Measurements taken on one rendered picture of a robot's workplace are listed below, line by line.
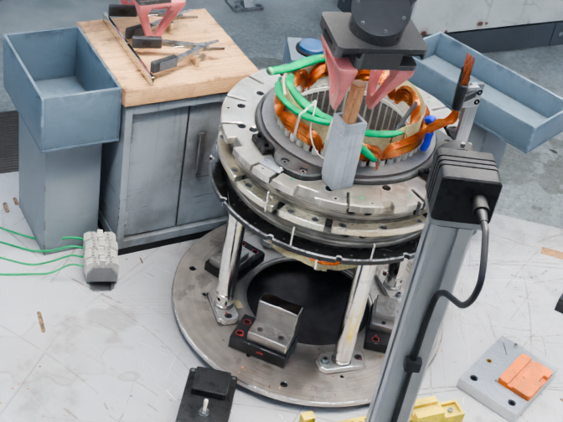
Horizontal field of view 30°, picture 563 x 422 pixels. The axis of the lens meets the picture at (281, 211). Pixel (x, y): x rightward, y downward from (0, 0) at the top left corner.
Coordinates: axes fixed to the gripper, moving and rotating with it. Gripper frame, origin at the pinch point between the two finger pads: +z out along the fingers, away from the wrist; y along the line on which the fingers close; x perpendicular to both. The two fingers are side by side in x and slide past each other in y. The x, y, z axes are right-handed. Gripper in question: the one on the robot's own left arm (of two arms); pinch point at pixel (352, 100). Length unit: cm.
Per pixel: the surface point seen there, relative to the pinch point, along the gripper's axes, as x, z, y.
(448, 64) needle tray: 35, 20, 34
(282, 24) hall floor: 220, 138, 86
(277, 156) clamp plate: 3.5, 11.3, -5.2
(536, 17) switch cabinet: 201, 119, 175
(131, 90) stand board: 23.7, 17.3, -18.3
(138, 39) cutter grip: 32.2, 15.2, -16.2
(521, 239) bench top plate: 18, 43, 48
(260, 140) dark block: 6.6, 11.3, -6.5
